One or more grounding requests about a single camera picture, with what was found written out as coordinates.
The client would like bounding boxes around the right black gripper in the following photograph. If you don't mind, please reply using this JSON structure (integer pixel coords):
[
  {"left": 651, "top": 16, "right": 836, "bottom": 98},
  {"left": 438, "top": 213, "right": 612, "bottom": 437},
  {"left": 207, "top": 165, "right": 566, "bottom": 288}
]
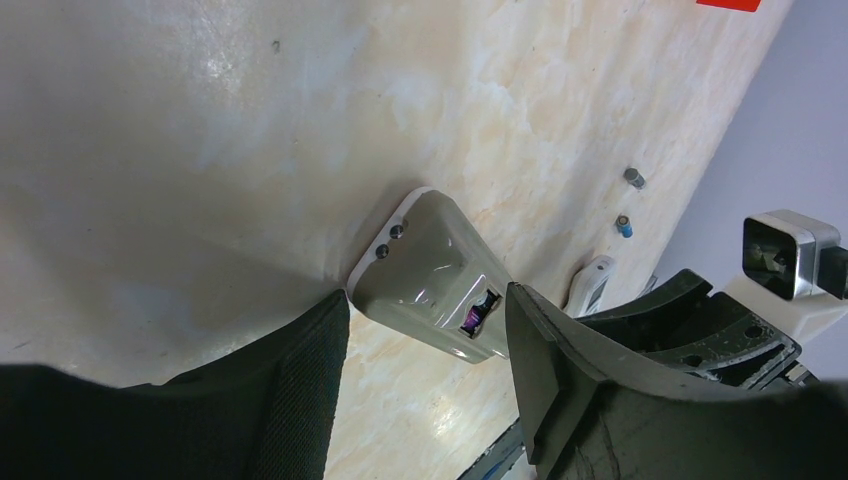
[{"left": 578, "top": 269, "right": 818, "bottom": 391}]

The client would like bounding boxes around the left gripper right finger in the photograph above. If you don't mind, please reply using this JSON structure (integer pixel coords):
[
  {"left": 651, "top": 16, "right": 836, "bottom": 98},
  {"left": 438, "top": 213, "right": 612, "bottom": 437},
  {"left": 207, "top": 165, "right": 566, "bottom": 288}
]
[{"left": 505, "top": 283, "right": 847, "bottom": 479}]

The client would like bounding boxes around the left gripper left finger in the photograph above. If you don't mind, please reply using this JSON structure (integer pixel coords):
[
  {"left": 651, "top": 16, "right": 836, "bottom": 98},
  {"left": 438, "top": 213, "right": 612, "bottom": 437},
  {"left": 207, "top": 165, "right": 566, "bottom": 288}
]
[{"left": 1, "top": 290, "right": 350, "bottom": 479}]

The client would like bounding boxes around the white remote control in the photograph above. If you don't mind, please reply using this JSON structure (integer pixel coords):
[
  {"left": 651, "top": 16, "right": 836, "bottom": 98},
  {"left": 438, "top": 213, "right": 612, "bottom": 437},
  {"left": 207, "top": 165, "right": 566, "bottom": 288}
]
[
  {"left": 347, "top": 187, "right": 512, "bottom": 364},
  {"left": 563, "top": 255, "right": 616, "bottom": 319}
]

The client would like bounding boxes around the battery purple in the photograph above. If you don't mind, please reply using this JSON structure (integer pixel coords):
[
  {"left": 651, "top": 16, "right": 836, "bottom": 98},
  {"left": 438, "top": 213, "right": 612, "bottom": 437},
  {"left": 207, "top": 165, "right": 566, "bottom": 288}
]
[{"left": 460, "top": 290, "right": 500, "bottom": 338}]

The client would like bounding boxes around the blue block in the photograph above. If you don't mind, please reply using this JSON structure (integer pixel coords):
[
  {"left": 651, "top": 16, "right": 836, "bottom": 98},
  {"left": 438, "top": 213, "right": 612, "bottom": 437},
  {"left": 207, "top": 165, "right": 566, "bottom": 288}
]
[{"left": 615, "top": 215, "right": 633, "bottom": 238}]

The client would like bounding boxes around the grey battery on table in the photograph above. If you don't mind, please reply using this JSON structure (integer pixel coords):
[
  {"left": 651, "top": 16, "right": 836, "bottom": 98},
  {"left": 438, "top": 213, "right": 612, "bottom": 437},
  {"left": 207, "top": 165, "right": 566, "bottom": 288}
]
[{"left": 623, "top": 167, "right": 646, "bottom": 190}]

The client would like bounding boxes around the red block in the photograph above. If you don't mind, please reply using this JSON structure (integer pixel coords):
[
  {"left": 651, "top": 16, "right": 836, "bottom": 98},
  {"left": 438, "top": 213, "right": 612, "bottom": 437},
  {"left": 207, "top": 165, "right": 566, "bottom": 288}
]
[{"left": 696, "top": 0, "right": 762, "bottom": 13}]

